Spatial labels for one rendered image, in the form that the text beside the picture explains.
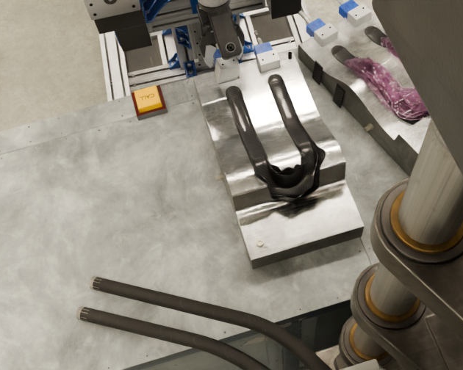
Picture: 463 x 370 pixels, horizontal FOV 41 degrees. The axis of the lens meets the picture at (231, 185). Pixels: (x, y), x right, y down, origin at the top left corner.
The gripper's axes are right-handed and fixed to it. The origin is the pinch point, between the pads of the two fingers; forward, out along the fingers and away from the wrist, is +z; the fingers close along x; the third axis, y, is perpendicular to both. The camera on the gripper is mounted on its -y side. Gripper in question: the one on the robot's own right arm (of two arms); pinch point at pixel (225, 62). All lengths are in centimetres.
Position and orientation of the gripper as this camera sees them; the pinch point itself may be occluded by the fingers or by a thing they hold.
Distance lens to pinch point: 152.9
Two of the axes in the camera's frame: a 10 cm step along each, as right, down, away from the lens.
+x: -9.6, 2.8, -0.5
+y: -2.8, -8.4, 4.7
